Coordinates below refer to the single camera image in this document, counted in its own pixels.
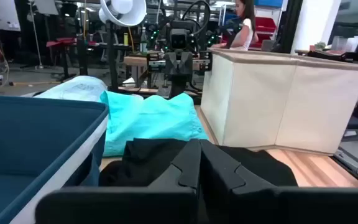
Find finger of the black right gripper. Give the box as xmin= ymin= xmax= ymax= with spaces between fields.
xmin=165 ymin=52 xmax=180 ymax=97
xmin=179 ymin=52 xmax=193 ymax=96

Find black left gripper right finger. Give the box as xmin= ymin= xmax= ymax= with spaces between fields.
xmin=200 ymin=139 xmax=279 ymax=224

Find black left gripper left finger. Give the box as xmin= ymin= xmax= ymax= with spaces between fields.
xmin=147 ymin=139 xmax=202 ymax=224

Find black garment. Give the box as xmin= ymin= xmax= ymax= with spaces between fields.
xmin=98 ymin=138 xmax=298 ymax=188

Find turquoise shirt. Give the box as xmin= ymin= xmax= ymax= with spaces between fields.
xmin=99 ymin=90 xmax=209 ymax=158

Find light blue denim jeans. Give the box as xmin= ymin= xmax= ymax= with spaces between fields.
xmin=20 ymin=75 xmax=144 ymax=103

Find wooden workbench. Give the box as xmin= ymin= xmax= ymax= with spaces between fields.
xmin=123 ymin=55 xmax=167 ymax=88

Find clear labelled bottle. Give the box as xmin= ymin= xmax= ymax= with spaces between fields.
xmin=139 ymin=27 xmax=148 ymax=54

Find white dome lamp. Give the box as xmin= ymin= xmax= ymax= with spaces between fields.
xmin=98 ymin=0 xmax=147 ymax=27

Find person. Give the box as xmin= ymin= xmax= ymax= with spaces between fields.
xmin=211 ymin=0 xmax=260 ymax=51

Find beige fabric storage bin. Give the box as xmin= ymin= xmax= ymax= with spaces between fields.
xmin=200 ymin=48 xmax=358 ymax=156

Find red storage bin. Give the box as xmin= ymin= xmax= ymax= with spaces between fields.
xmin=249 ymin=17 xmax=278 ymax=49

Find red-topped table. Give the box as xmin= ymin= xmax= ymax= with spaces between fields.
xmin=45 ymin=37 xmax=88 ymax=80

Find thin grey stand pole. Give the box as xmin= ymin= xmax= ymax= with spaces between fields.
xmin=29 ymin=0 xmax=45 ymax=70

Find navy fabric storage bin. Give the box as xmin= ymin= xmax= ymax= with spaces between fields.
xmin=0 ymin=94 xmax=110 ymax=224

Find white board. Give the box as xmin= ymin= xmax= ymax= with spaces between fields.
xmin=0 ymin=0 xmax=21 ymax=32

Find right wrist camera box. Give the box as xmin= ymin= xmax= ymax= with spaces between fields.
xmin=169 ymin=28 xmax=188 ymax=50

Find black metal rig frame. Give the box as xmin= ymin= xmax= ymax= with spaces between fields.
xmin=106 ymin=21 xmax=119 ymax=93

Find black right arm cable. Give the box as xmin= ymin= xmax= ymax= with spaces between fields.
xmin=181 ymin=0 xmax=211 ymax=35

